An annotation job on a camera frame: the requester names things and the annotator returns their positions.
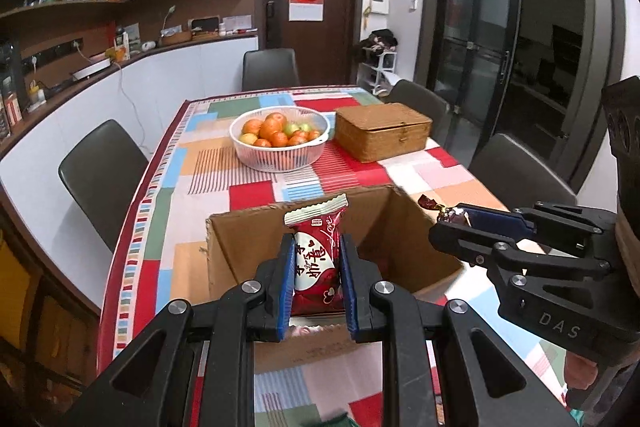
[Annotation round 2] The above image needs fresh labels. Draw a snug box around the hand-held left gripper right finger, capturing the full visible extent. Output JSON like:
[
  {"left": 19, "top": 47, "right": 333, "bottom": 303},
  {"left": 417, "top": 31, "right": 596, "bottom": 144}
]
[{"left": 340, "top": 234, "right": 566, "bottom": 427}]

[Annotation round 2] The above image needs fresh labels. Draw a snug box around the woven tray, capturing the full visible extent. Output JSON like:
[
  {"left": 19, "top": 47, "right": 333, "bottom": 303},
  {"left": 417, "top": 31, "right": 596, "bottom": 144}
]
[{"left": 158, "top": 29, "right": 194, "bottom": 46}]

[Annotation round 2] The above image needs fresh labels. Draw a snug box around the white base cabinet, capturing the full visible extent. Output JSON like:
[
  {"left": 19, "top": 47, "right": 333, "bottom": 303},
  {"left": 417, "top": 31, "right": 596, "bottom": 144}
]
[{"left": 0, "top": 32, "right": 261, "bottom": 313}]

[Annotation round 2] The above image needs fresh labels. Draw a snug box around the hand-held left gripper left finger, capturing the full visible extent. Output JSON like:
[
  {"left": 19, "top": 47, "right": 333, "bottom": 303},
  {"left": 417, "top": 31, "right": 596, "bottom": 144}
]
[{"left": 65, "top": 234, "right": 296, "bottom": 427}]

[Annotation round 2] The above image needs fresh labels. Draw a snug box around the black framed glass door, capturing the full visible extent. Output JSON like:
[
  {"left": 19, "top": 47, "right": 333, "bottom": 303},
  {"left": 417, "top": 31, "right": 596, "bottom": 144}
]
[{"left": 415, "top": 0, "right": 626, "bottom": 192}]

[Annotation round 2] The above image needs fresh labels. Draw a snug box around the glass display cabinet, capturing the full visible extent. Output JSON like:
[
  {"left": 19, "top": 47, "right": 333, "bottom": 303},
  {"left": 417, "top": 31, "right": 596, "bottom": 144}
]
[{"left": 0, "top": 202, "right": 103, "bottom": 427}]

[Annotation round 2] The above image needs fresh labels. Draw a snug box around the white power cable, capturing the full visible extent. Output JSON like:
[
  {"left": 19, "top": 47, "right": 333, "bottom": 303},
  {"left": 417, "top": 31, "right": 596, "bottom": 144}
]
[{"left": 113, "top": 61, "right": 149, "bottom": 154}]

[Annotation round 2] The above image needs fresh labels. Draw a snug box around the white rack with bags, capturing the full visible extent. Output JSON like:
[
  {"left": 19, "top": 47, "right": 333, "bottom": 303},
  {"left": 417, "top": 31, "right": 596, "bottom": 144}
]
[{"left": 359, "top": 28, "right": 401, "bottom": 96}]

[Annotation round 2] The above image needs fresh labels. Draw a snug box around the white plastic fruit basket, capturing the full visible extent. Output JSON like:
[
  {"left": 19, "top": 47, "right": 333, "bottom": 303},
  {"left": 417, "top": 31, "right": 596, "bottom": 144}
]
[{"left": 229, "top": 106, "right": 331, "bottom": 172}]

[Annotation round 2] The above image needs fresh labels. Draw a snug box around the pile of oranges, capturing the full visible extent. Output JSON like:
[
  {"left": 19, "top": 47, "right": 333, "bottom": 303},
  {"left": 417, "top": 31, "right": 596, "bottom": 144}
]
[{"left": 239, "top": 112, "right": 322, "bottom": 149}]

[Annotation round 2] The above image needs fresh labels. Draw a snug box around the grey dining chair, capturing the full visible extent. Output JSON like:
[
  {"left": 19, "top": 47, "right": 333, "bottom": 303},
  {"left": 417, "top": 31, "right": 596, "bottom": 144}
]
[
  {"left": 468, "top": 133, "right": 579, "bottom": 211},
  {"left": 386, "top": 79, "right": 451, "bottom": 144},
  {"left": 58, "top": 119, "right": 151, "bottom": 254},
  {"left": 242, "top": 48, "right": 300, "bottom": 92}
]

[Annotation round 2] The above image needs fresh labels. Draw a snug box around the woven rattan lidded box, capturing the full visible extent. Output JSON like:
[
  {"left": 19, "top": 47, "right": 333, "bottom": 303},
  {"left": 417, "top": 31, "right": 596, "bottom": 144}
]
[{"left": 334, "top": 103, "right": 434, "bottom": 164}]

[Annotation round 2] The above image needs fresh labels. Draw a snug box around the colourful patchwork tablecloth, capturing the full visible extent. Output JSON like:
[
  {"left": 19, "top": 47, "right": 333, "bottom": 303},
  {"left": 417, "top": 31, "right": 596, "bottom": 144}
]
[{"left": 97, "top": 86, "right": 571, "bottom": 427}]

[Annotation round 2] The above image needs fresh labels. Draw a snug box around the red heart-print snack packet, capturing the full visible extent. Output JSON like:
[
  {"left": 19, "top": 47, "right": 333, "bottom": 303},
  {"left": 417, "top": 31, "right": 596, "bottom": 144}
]
[{"left": 284, "top": 193, "right": 350, "bottom": 319}]

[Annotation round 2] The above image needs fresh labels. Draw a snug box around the brown cardboard box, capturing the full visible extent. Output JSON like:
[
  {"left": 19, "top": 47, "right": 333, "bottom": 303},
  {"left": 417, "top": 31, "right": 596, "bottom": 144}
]
[{"left": 205, "top": 184, "right": 464, "bottom": 376}]

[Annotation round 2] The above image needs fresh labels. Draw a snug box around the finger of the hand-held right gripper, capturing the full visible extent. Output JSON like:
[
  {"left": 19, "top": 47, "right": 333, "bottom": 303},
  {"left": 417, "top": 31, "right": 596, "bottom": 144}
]
[
  {"left": 429, "top": 221, "right": 613, "bottom": 280},
  {"left": 452, "top": 202, "right": 618, "bottom": 254}
]

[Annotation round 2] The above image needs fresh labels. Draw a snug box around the person's right hand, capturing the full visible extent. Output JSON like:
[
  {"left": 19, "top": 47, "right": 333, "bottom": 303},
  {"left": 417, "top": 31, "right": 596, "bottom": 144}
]
[{"left": 564, "top": 349, "right": 600, "bottom": 409}]

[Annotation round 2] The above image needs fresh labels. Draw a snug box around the dark wooden door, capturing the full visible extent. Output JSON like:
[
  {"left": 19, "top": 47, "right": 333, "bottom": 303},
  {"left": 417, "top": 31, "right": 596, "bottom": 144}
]
[{"left": 256, "top": 0, "right": 365, "bottom": 88}]

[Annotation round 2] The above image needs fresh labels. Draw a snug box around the brown foil candy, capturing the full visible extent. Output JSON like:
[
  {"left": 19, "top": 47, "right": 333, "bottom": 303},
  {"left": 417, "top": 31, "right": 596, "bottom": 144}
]
[{"left": 417, "top": 194, "right": 472, "bottom": 226}]

